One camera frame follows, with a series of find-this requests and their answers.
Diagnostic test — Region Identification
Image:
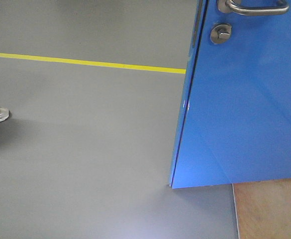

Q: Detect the silver door handle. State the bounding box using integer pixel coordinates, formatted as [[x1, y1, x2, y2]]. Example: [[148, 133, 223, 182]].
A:
[[217, 0, 290, 16]]

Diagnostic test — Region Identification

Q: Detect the silver door lock cylinder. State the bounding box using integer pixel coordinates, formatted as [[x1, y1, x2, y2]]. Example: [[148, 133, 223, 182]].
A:
[[210, 23, 232, 44]]

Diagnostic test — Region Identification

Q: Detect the plywood door platform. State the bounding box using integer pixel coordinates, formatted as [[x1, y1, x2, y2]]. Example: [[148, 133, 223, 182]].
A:
[[233, 179, 291, 239]]

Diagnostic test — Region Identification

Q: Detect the blue door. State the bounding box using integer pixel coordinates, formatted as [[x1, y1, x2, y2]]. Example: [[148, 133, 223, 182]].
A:
[[169, 0, 291, 189]]

